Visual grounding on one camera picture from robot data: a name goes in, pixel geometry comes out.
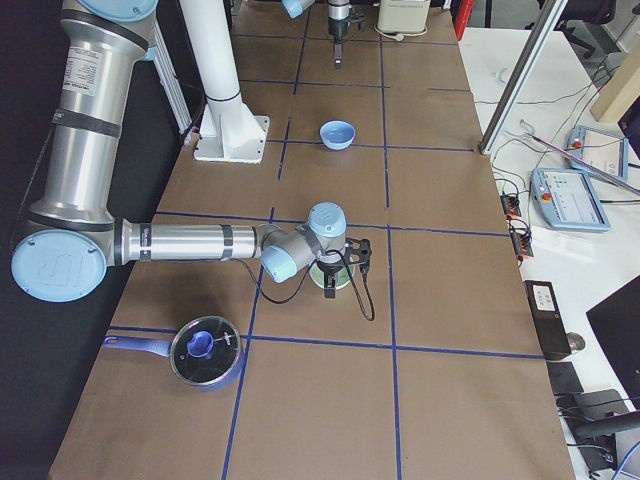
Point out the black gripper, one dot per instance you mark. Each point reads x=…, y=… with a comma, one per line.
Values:
x=337, y=26
x=330, y=270

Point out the green bowl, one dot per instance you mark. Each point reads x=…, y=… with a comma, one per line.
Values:
x=342, y=280

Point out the blue bowl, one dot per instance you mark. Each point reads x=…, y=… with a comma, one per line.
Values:
x=337, y=134

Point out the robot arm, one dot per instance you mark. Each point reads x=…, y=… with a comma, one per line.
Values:
x=113, y=139
x=336, y=9

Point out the white plug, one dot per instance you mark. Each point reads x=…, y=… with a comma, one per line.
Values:
x=393, y=36

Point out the silver toaster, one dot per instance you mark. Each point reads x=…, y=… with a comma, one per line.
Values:
x=403, y=16

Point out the white mounting pillar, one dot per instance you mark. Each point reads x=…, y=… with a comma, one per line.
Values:
x=229, y=131

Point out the blue saucepan with lid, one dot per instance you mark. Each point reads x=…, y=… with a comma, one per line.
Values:
x=207, y=353

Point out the orange terminal connector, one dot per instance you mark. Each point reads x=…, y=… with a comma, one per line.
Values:
x=519, y=230

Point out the black power box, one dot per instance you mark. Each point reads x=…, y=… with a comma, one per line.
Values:
x=547, y=320

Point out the near teach pendant tablet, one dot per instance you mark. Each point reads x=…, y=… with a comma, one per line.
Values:
x=568, y=201

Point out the teach pendant tablet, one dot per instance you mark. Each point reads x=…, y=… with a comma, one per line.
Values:
x=604, y=151
x=568, y=201

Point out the black monitor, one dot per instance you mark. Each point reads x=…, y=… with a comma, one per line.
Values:
x=615, y=323

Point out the far teach pendant tablet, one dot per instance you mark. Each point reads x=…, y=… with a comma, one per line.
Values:
x=604, y=151

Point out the aluminium frame post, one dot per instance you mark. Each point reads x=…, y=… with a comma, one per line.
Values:
x=549, y=16

